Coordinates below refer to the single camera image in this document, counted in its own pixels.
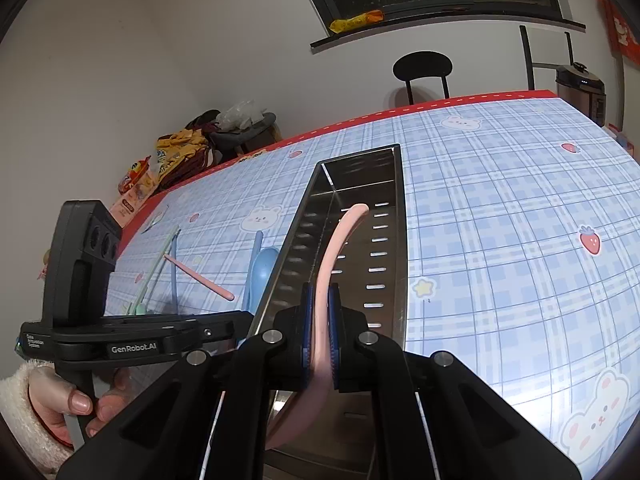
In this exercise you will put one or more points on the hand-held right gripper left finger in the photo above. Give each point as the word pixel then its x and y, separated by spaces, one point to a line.
pixel 307 330

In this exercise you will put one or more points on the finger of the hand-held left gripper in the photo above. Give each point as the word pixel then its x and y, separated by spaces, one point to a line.
pixel 220 331

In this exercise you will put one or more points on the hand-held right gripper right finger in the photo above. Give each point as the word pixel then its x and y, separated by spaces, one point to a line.
pixel 333 330

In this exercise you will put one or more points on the pink spoon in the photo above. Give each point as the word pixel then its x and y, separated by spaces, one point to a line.
pixel 330 255

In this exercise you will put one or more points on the metal utensil tray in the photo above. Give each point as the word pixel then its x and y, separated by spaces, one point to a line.
pixel 360 185

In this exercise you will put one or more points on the person's left hand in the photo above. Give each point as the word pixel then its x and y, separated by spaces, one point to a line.
pixel 55 390

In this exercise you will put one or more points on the pink chopstick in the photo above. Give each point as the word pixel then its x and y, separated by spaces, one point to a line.
pixel 200 278

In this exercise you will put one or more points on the blue spoon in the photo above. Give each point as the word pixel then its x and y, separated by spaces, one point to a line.
pixel 265 270

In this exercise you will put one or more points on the blue chopstick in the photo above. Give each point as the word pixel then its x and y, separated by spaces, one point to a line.
pixel 174 270

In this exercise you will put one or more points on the pink carton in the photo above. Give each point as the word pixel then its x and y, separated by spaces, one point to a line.
pixel 130 205

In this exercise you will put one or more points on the green chopstick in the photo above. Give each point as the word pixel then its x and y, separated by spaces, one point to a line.
pixel 157 260
pixel 157 280

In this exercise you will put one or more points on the orange snack bag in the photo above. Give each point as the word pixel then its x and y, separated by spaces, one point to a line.
pixel 135 175

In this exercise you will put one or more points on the yellow snack bag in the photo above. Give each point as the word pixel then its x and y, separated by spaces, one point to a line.
pixel 180 155

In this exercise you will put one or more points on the pile of clothes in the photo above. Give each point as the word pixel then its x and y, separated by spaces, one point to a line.
pixel 205 130

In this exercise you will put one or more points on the grey chair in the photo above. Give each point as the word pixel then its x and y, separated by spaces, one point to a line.
pixel 250 137

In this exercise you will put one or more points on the blue plaid printed tablecloth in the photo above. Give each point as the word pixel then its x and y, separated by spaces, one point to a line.
pixel 500 210

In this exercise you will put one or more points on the clear plastic bag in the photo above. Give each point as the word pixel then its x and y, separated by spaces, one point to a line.
pixel 240 112

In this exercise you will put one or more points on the black round stool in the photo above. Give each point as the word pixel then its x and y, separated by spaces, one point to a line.
pixel 422 65

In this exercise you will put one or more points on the orange snack packet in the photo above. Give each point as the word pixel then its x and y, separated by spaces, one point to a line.
pixel 355 21

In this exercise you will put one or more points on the dark window sill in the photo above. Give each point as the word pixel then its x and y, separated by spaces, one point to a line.
pixel 450 27

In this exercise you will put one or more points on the dark pressure cooker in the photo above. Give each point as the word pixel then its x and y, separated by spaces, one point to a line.
pixel 580 90

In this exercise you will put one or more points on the black frame chair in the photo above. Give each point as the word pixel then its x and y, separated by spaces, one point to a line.
pixel 545 65

